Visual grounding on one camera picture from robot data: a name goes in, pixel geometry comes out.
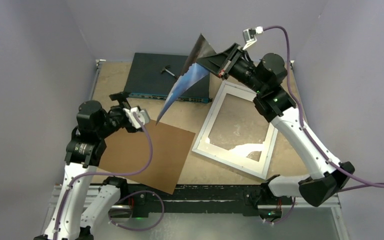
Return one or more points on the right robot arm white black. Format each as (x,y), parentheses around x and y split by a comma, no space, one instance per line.
(326,173)

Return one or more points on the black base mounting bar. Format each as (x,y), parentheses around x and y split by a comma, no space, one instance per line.
(247,200)

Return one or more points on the landscape photo print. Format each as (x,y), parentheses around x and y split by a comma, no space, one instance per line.
(190,73)

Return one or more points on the small black-handled hammer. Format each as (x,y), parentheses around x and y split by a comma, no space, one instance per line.
(165,69)

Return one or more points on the dark network switch box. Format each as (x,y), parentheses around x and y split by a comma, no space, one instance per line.
(145,81)

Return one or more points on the white picture frame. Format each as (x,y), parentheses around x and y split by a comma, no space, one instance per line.
(238,132)

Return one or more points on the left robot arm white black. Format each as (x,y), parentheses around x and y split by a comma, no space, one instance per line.
(71,220)

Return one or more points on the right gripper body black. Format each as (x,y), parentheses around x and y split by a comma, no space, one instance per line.
(244,72)

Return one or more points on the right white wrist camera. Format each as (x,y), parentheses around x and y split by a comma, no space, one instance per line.
(250,36)

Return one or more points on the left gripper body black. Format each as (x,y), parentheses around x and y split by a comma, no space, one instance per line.
(117,118)

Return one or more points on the brown cardboard backing board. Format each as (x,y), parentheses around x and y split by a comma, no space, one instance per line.
(129,152)

